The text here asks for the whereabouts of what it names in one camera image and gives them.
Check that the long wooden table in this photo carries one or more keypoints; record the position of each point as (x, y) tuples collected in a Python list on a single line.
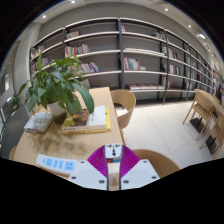
[(210, 98)]

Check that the white picture-cover book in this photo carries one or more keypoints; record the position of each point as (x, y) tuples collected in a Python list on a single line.
[(95, 118)]

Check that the green plant in white pot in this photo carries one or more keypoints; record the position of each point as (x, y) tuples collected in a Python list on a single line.
[(56, 86)]

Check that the slatted wooden chair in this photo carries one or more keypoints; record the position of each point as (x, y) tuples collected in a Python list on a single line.
[(216, 133), (196, 110)]

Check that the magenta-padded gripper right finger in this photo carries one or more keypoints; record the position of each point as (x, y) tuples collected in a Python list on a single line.
[(140, 173)]

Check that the round-backed wooden chair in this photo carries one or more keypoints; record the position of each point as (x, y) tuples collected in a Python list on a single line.
[(125, 103), (163, 163), (12, 153)]

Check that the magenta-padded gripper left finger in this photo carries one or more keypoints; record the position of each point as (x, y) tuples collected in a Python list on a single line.
[(85, 173)]

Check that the grey magazine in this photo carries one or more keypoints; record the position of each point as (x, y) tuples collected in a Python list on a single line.
[(38, 121)]

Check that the grey shelf unit with books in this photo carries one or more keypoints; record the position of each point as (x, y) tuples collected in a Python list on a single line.
[(100, 41)]

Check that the small white charger block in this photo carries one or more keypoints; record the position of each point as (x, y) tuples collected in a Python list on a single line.
[(113, 150)]

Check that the small green plant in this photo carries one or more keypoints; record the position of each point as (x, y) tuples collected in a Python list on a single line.
[(15, 100)]

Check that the yellow book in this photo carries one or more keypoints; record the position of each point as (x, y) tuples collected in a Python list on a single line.
[(108, 123)]

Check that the ceiling lights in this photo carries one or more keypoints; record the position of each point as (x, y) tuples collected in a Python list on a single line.
[(201, 35)]

